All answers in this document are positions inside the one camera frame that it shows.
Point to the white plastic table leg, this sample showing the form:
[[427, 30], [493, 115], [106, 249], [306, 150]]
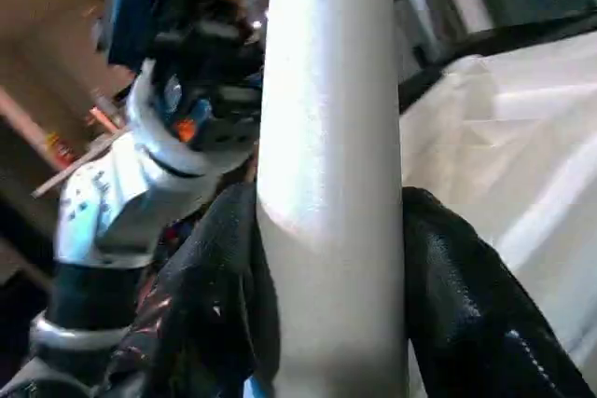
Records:
[[326, 137]]

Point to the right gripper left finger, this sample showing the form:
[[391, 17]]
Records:
[[219, 286]]

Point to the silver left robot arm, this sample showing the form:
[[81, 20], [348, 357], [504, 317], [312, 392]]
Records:
[[102, 211]]

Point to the white plastic table top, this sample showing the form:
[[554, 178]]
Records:
[[513, 160]]

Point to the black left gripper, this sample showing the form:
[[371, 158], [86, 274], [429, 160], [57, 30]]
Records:
[[224, 104]]

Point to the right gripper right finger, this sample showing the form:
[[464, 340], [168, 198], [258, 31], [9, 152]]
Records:
[[466, 314]]

